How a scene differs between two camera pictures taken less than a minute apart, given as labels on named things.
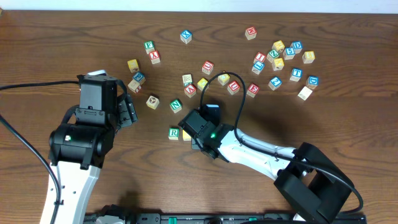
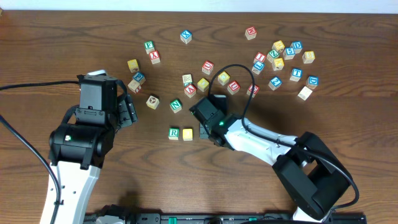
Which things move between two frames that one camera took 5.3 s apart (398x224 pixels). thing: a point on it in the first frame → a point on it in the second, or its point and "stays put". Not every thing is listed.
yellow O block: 185,136 stays put
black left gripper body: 127,111 stays put
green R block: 173,134 stays put
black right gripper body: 195,143 → 204,131
